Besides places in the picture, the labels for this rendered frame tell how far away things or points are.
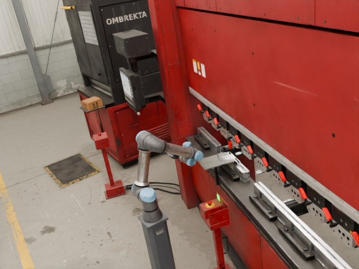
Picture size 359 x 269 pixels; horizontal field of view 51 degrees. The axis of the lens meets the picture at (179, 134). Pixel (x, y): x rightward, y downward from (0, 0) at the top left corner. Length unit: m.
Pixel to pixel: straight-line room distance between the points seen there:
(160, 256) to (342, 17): 2.18
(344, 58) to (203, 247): 2.58
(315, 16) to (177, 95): 2.23
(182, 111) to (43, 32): 6.25
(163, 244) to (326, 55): 1.92
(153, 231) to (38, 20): 7.30
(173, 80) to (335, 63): 2.22
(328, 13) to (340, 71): 0.23
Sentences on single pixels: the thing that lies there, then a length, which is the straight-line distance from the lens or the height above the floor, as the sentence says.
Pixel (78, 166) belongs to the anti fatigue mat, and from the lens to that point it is 5.77.
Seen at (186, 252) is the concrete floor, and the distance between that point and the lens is 3.74.
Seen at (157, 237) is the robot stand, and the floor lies 0.64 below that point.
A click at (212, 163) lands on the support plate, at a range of 3.04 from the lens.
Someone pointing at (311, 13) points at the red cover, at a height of 2.21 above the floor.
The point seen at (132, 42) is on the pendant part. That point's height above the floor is 1.90.
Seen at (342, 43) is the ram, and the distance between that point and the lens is 1.60.
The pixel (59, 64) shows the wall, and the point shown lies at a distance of 9.66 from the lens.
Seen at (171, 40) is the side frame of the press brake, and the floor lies 1.87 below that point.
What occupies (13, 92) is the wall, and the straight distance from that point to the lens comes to 9.57.
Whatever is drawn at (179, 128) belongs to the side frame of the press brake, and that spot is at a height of 0.98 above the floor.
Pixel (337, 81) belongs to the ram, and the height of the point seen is 1.95.
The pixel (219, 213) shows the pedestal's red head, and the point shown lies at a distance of 2.82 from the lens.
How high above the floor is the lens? 2.46
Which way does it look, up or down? 24 degrees down
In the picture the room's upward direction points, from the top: 9 degrees counter-clockwise
